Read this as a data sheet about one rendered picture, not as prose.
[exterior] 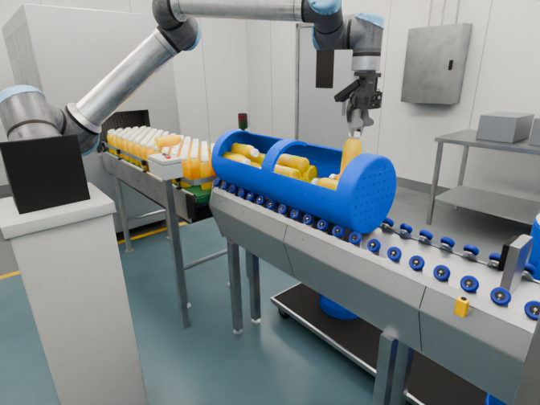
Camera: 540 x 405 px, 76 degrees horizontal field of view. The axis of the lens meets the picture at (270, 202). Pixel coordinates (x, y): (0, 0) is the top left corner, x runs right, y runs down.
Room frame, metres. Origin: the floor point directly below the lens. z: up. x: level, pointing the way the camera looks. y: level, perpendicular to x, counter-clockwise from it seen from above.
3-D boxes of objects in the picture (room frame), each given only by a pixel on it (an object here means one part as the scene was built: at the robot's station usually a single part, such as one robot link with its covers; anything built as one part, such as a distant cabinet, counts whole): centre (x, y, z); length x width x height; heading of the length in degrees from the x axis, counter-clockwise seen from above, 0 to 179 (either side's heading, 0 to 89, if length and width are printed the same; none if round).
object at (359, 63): (1.23, -0.32, 1.53); 0.10 x 0.09 x 0.05; 130
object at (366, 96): (1.22, -0.33, 1.44); 0.09 x 0.08 x 0.12; 40
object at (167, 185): (1.82, 0.56, 0.50); 0.04 x 0.04 x 1.00; 40
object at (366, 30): (1.23, -0.32, 1.61); 0.10 x 0.09 x 0.12; 72
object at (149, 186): (2.51, 0.75, 0.45); 1.64 x 0.48 x 0.90; 40
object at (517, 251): (0.82, -0.65, 1.00); 0.10 x 0.04 x 0.15; 130
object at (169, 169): (1.82, 0.56, 1.05); 0.20 x 0.10 x 0.10; 40
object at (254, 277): (1.84, 0.11, 0.31); 0.06 x 0.06 x 0.63; 40
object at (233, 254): (1.75, 0.21, 0.31); 0.06 x 0.06 x 0.63; 40
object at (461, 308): (0.78, -0.52, 0.92); 0.08 x 0.03 x 0.05; 130
